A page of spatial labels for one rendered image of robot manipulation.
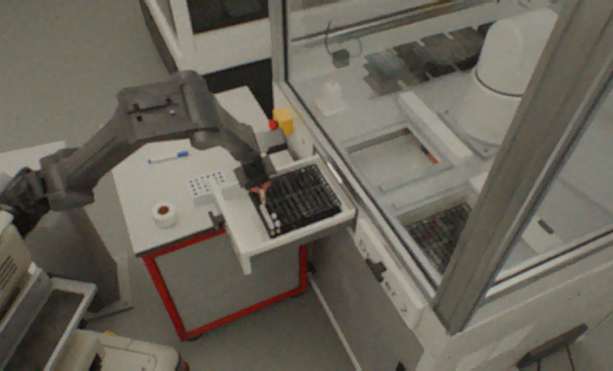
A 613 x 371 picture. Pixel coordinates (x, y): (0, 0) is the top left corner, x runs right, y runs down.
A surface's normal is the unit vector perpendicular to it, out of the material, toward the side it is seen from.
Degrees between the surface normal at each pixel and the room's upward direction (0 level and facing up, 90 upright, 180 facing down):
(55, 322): 0
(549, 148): 90
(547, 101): 90
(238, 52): 90
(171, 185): 0
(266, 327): 0
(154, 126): 36
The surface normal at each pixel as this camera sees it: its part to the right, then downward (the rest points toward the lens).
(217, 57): 0.42, 0.69
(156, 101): 0.35, -0.17
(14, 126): 0.00, -0.65
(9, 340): 0.98, 0.14
